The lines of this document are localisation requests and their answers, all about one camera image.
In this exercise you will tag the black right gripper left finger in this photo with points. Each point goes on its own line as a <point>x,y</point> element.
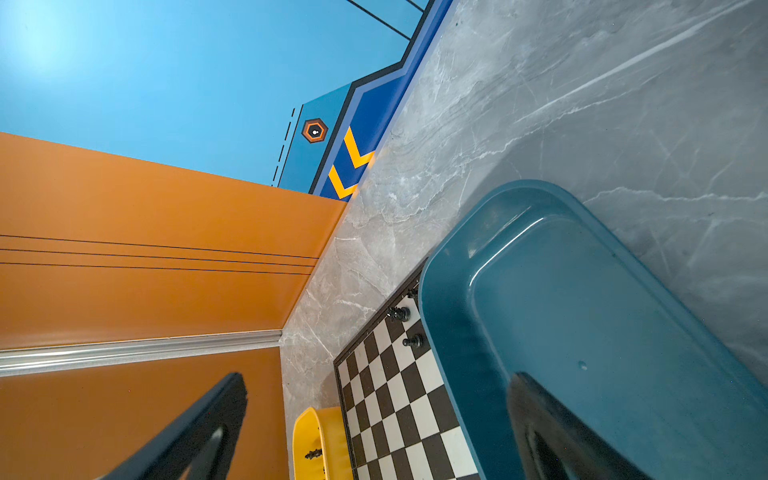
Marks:
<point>199,444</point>

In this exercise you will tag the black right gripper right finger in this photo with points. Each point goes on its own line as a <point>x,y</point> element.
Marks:
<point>555,444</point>

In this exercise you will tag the black chess piece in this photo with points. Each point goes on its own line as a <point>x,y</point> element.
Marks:
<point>399,313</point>
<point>313,454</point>

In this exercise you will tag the black chess piece in tray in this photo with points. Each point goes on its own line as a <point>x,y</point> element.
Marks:
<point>313,454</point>

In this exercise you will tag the black white chess board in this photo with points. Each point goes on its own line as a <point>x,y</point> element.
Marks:
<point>399,420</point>

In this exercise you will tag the yellow plastic tray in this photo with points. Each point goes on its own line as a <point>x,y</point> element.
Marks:
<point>321,429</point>

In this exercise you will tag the teal plastic tray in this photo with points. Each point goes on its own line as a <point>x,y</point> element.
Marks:
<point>531,282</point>

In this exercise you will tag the aluminium corner post left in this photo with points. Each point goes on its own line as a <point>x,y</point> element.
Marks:
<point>48,359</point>

